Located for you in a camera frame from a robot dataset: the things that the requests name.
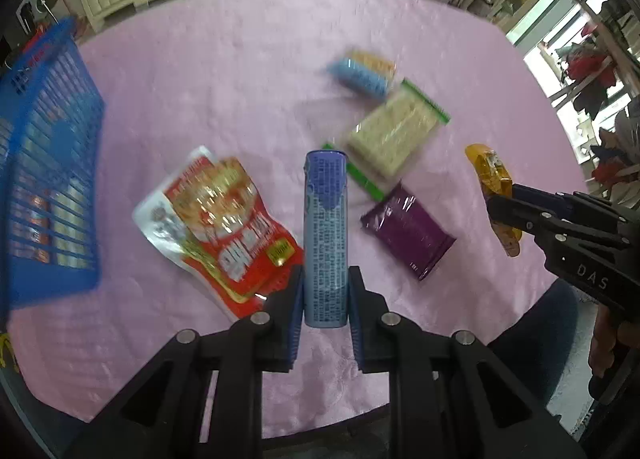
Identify blue and yellow cracker packet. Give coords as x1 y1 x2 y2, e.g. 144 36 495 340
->
327 48 398 99

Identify blue snack bar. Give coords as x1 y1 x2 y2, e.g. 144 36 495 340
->
303 150 349 328

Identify blue plastic basket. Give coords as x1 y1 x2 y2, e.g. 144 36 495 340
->
0 16 107 312

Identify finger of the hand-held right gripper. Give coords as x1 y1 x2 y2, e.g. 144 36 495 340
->
511 183 629 236
486 194 564 243

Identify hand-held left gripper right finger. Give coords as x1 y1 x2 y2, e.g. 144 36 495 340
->
348 265 586 459

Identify black garment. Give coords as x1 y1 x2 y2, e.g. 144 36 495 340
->
572 79 621 115

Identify person's leg dark trousers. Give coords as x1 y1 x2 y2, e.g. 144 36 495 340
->
487 279 596 407

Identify white cracker packet green ends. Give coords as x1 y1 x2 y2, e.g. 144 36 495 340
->
322 79 451 202

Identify orange snack packet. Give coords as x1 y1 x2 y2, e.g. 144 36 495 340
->
15 194 51 260

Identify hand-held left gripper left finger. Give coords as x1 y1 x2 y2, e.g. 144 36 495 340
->
75 265 305 459

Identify purple snack packet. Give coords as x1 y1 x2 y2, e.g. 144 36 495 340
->
360 182 457 281

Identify yellow snack packet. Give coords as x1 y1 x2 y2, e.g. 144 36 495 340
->
465 143 523 257

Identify red snack bag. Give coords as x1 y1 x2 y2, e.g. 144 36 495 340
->
132 146 305 322

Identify person's right hand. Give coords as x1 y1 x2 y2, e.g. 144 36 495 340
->
587 309 640 392

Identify pink tablecloth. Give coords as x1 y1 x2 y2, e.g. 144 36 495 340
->
5 0 583 440

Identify red garment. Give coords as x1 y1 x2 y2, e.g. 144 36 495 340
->
565 46 608 82

